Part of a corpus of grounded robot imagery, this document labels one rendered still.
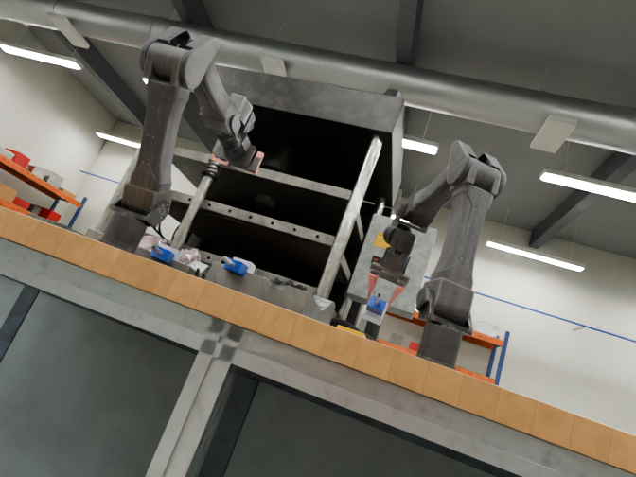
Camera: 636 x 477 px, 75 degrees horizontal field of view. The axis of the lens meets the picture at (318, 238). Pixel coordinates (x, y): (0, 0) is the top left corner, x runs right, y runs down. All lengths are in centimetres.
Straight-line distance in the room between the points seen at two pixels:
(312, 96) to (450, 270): 154
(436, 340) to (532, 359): 745
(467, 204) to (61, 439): 100
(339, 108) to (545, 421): 173
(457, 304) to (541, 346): 748
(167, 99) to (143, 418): 67
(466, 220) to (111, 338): 84
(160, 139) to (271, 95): 143
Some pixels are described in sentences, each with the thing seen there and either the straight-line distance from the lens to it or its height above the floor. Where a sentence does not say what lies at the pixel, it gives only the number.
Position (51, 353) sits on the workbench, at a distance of 122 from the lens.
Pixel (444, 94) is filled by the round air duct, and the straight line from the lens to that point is 464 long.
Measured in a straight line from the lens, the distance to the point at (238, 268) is 99.
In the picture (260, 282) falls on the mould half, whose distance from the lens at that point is 100.
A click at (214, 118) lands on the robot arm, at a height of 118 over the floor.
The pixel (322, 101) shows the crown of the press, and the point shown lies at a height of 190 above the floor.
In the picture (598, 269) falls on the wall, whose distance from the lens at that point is 889.
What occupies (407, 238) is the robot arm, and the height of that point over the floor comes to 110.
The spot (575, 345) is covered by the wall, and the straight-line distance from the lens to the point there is 842.
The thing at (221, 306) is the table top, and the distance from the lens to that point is 54.
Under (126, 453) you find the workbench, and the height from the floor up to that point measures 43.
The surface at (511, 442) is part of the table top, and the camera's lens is 58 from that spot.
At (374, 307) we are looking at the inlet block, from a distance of 104.
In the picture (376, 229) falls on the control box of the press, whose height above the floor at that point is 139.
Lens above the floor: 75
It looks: 16 degrees up
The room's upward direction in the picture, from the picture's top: 21 degrees clockwise
